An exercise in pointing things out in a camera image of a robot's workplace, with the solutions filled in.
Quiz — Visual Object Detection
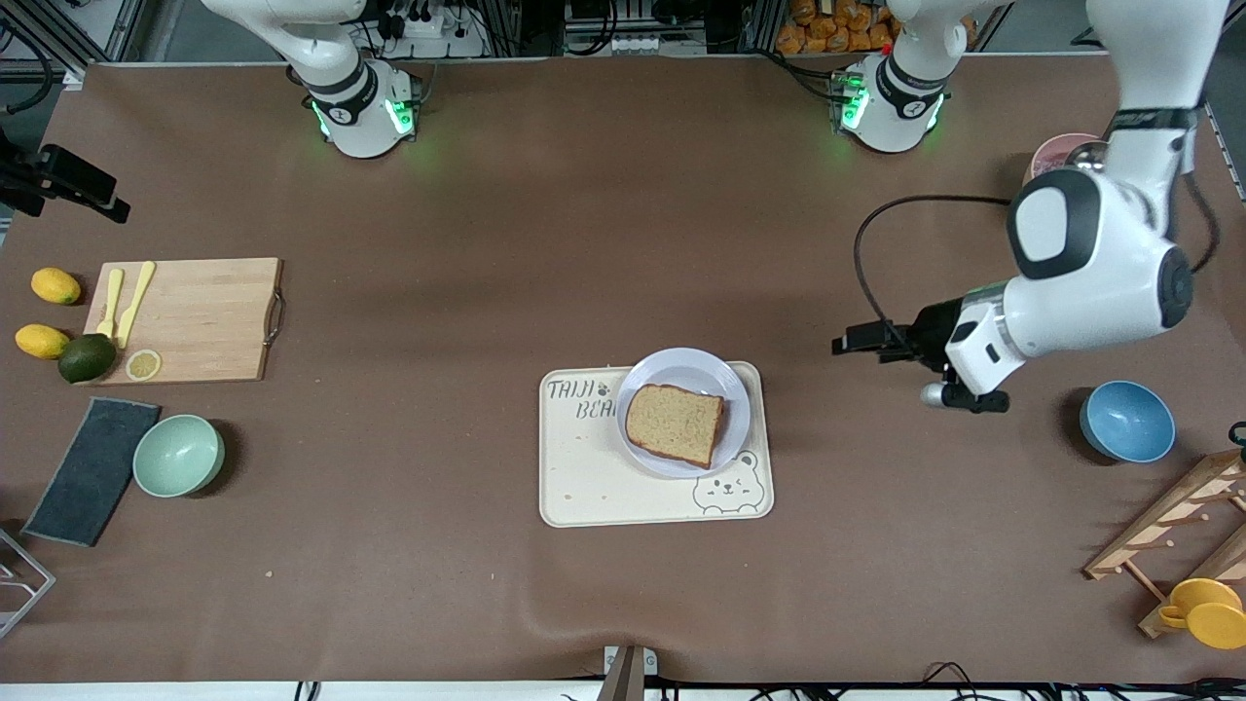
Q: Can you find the orange snack pile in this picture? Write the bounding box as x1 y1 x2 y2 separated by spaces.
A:
776 0 901 55

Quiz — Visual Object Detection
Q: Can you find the yellow plastic knife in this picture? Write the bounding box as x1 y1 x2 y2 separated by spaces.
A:
116 261 157 350

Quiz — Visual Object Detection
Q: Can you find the blue bowl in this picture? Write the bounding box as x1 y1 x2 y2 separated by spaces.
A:
1079 380 1177 464

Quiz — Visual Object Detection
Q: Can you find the wooden cutting board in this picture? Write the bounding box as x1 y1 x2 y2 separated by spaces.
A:
86 257 286 387

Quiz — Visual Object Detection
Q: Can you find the metal table bracket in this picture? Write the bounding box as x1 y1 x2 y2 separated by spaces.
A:
602 645 658 701

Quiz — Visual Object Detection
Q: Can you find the wooden rack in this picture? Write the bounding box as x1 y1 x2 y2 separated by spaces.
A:
1083 448 1246 641

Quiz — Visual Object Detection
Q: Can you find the metal wire rack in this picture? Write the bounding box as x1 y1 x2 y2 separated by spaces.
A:
0 529 56 641

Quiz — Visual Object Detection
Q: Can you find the white power strip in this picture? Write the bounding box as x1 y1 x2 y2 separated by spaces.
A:
385 0 488 59

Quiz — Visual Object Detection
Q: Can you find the pink bowl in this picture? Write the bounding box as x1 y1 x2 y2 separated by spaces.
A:
1029 133 1106 186

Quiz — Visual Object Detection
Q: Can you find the yellow plastic fork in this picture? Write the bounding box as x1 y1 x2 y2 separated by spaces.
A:
95 269 126 340

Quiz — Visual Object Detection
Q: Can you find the plain toast bread slice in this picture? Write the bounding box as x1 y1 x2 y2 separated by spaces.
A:
624 383 727 470

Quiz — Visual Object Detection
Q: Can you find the mint green bowl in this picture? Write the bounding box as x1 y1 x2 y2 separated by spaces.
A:
132 414 226 499

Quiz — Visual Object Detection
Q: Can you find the green avocado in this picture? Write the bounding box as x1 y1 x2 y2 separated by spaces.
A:
57 333 118 385

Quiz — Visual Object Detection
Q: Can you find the cream bear print tray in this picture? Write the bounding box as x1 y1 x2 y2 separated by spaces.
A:
537 361 775 529

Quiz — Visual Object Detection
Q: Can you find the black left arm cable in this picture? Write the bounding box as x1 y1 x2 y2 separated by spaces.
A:
854 195 1018 337

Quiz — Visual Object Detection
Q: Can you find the yellow cup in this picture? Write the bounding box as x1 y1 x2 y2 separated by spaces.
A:
1158 578 1246 650

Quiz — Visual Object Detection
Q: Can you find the yellow lemon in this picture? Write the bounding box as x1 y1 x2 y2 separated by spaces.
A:
15 324 72 360
30 268 83 307

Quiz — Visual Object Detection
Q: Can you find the dark grey cloth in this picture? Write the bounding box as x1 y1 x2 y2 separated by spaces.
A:
21 397 162 548

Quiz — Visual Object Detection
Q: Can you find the white ribbed plate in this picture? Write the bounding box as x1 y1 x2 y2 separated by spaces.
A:
615 348 752 480

